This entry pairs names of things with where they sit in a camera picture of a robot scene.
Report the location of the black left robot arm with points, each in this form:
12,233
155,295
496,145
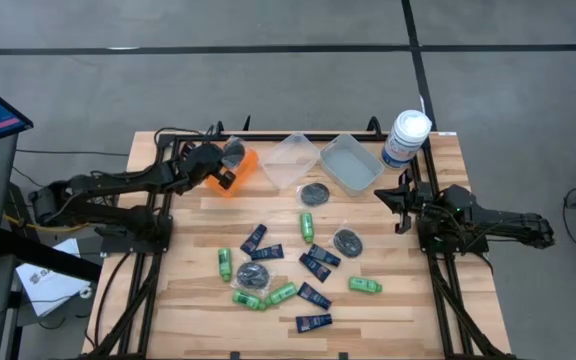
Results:
118,182

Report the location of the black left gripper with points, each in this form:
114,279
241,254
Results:
203,160

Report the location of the grey plastic bin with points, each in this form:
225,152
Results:
350,167

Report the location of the dark blue travel tube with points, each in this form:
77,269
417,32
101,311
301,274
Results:
253,239
313,323
315,267
324,255
268,252
314,296

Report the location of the black aluminium table frame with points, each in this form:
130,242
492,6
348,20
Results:
255,136

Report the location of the white wipes canister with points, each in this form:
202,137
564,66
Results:
408,135

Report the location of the clear plastic bin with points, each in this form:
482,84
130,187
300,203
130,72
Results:
288,162

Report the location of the black stand beam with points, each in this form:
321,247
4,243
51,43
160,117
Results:
43,255

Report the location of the white printed paper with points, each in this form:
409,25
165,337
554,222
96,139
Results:
48,280

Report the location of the small green bottle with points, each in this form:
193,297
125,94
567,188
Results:
283,293
224,262
245,299
364,285
307,227

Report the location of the orange plastic bin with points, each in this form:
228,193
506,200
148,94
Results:
245,175

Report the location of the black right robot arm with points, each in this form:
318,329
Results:
498,220

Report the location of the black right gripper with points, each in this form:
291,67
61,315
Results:
425,200

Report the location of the black disc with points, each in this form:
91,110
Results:
348,243
314,194
233,155
253,275

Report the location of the black frame clip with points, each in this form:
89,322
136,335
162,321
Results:
343,356
235,356

